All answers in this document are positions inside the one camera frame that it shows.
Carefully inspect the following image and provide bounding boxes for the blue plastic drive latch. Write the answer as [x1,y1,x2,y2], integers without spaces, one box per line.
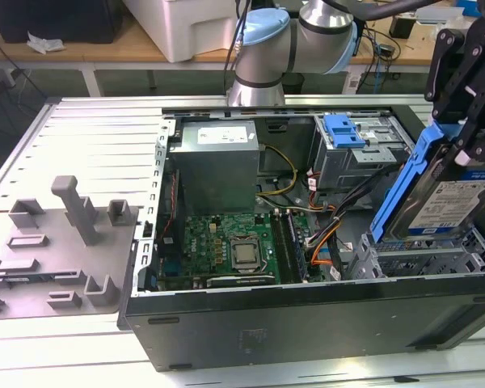
[323,115,367,150]

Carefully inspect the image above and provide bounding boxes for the green motherboard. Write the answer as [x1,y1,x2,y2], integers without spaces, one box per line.
[155,209,328,290]

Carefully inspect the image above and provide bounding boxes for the perforated metal disk bay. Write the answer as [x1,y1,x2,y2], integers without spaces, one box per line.
[345,228,485,280]

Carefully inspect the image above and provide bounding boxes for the yellow and black wires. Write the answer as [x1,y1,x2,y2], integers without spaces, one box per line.
[256,145,300,199]

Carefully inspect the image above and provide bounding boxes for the hard disk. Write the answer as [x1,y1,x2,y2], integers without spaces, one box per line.
[369,119,485,246]

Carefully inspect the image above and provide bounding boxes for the orange flat wire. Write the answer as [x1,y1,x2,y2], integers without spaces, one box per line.
[310,236,336,267]

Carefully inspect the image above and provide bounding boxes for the large black box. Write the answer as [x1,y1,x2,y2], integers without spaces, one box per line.
[0,0,124,44]

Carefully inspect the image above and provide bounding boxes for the grey parts rack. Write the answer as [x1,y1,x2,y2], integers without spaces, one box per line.
[0,174,143,323]

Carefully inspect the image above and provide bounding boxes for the silver CPU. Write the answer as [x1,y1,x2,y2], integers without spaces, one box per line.
[232,242,259,268]

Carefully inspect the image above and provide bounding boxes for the small black box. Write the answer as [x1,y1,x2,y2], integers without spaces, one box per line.
[389,15,417,40]

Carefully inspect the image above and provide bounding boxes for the crumpled white plastic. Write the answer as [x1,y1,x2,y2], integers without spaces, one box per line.
[26,32,68,56]

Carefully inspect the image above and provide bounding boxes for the black PC case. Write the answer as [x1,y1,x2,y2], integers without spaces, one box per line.
[116,93,485,373]

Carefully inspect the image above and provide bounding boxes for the white printer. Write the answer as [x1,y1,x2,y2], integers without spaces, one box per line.
[123,0,243,64]

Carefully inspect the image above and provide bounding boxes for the black CPU socket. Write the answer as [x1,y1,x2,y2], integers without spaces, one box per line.
[228,236,268,274]

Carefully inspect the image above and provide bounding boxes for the black waste bin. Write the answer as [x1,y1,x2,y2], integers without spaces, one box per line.
[285,71,305,96]

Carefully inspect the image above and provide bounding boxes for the black cable bundle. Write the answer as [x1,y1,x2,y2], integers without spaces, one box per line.
[305,159,401,247]

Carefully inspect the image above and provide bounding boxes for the blue RAM stick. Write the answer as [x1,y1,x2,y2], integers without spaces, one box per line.
[0,272,86,284]

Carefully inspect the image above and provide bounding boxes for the grey metal drive cage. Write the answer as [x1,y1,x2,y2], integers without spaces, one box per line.
[310,115,420,193]

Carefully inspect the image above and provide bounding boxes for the grey power supply unit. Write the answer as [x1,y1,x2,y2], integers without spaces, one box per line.
[167,120,262,215]

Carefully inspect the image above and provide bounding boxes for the wooden desk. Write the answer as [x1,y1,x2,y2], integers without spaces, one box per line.
[0,0,485,96]

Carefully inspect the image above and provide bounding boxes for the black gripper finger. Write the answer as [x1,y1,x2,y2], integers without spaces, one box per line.
[454,40,485,167]
[424,27,469,123]

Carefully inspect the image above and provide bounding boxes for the black graphics card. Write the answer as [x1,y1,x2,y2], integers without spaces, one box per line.
[205,274,276,289]

